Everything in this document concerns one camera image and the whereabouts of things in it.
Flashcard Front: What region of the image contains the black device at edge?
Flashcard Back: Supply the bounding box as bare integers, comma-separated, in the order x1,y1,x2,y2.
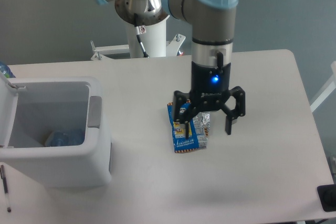
317,184,336,212

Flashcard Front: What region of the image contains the white trash can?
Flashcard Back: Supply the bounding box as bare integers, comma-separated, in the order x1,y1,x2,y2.
1,77,112,187

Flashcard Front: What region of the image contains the white pedestal foot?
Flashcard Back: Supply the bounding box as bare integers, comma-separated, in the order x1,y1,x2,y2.
90,40,130,61
166,34,186,57

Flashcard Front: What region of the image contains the white pedestal foot left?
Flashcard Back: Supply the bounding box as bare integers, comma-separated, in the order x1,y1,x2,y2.
90,40,130,61

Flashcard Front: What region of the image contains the black white pen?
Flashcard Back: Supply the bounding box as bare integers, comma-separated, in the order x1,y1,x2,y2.
1,165,12,213

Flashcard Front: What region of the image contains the black cable on pedestal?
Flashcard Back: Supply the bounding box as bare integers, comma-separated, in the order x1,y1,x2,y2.
133,13,150,59

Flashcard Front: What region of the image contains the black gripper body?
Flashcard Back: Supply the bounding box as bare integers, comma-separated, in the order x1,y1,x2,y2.
190,62,231,113

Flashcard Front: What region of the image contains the crushed clear plastic bottle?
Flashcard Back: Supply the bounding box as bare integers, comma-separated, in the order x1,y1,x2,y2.
44,129,85,147

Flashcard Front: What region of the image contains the blue foil snack wrapper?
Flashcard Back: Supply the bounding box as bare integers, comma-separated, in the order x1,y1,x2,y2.
167,102,211,153

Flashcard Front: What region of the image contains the white pedestal foot middle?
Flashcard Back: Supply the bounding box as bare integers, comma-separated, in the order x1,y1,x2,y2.
166,34,186,57

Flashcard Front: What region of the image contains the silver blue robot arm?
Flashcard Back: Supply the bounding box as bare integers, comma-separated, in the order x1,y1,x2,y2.
96,0,246,134

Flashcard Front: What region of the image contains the blue bottle behind bin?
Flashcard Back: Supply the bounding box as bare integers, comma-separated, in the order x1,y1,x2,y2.
0,62,16,78

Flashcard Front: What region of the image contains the white frame bar right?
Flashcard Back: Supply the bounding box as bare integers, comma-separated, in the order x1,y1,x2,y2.
310,61,335,112

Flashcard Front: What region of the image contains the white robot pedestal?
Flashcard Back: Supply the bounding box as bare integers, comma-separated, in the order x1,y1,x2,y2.
124,15,170,58

